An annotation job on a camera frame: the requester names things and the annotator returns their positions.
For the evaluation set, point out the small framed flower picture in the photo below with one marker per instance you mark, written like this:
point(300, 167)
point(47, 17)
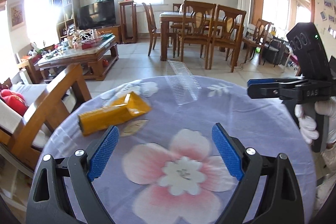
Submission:
point(17, 15)

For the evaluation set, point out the wooden tv cabinet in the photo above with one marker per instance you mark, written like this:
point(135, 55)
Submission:
point(115, 30)

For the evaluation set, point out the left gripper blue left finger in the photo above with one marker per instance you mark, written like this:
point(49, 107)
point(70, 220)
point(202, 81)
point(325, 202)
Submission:
point(100, 152)

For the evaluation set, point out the wooden dining chair middle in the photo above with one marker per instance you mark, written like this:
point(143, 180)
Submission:
point(197, 27)

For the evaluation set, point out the tall wooden plant stand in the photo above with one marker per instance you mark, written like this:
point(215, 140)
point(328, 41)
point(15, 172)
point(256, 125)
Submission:
point(128, 21)

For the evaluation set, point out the right white sleeve forearm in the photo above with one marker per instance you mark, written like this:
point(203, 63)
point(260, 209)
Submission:
point(325, 164)

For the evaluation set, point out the wooden dining chair far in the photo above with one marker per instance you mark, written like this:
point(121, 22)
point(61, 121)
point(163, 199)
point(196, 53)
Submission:
point(154, 33)

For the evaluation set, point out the wooden bookshelf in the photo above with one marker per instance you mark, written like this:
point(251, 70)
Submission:
point(67, 21)

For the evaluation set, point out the clear plastic tray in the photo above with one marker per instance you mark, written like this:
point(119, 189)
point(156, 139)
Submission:
point(183, 84)

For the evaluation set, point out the wooden coffee table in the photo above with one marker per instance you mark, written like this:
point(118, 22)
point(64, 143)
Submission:
point(97, 61)

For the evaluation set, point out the purple floral tablecloth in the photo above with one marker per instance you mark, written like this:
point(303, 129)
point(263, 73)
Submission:
point(166, 168)

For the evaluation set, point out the black flat television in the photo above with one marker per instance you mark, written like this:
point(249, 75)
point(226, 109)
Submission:
point(96, 15)

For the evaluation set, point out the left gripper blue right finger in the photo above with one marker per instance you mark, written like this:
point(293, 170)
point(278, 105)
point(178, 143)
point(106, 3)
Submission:
point(228, 150)

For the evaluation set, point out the right white gloved hand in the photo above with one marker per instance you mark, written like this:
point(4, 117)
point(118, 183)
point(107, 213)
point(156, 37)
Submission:
point(307, 125)

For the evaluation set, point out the orange yellow box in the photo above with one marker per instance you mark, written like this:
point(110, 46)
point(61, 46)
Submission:
point(121, 110)

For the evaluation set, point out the wooden dining chair near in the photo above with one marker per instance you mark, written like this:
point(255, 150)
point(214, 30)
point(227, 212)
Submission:
point(227, 32)

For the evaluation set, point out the wooden sofa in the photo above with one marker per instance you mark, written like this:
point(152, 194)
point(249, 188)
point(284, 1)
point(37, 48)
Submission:
point(48, 109)

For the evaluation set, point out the red cushion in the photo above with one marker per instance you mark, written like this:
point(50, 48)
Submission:
point(15, 101)

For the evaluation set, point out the wooden dining chair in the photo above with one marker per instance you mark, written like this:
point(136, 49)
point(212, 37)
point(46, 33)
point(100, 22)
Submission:
point(227, 32)
point(154, 33)
point(197, 27)

